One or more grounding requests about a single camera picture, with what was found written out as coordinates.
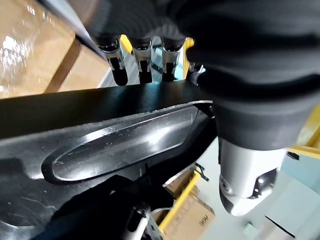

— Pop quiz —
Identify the black metal clip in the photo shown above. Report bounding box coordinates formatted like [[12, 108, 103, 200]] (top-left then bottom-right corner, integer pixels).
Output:
[[193, 162, 210, 182]]

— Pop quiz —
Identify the yellow shelf frame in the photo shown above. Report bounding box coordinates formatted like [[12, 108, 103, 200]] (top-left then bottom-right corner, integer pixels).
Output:
[[287, 104, 320, 161]]

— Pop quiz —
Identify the plastic-wrapped cardboard box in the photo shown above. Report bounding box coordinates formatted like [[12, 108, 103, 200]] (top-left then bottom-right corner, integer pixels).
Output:
[[0, 0, 76, 99]]

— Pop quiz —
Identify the small brown cardboard box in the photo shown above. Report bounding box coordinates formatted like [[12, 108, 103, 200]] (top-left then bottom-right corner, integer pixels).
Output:
[[162, 169, 199, 200]]

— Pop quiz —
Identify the yellow shelf beam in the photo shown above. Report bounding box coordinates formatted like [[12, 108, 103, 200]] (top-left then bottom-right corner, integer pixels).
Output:
[[158, 171, 202, 232]]

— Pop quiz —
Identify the black plastic housing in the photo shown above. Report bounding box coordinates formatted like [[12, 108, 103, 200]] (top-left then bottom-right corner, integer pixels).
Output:
[[0, 79, 219, 240]]

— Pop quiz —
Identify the plain brown cardboard box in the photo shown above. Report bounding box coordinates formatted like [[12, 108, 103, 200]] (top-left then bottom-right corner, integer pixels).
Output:
[[46, 39, 112, 92]]

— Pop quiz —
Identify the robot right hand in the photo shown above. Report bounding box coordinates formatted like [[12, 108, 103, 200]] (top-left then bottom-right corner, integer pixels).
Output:
[[34, 174, 176, 240]]

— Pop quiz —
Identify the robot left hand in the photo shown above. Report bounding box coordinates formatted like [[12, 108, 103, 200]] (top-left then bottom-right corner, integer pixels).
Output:
[[83, 0, 320, 217]]

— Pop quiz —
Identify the printed cardboard box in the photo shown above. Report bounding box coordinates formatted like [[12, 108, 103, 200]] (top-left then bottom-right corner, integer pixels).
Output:
[[152, 192, 216, 240]]

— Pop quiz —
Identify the grey metal bar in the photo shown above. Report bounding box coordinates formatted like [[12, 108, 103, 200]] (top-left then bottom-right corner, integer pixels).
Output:
[[37, 0, 108, 60]]

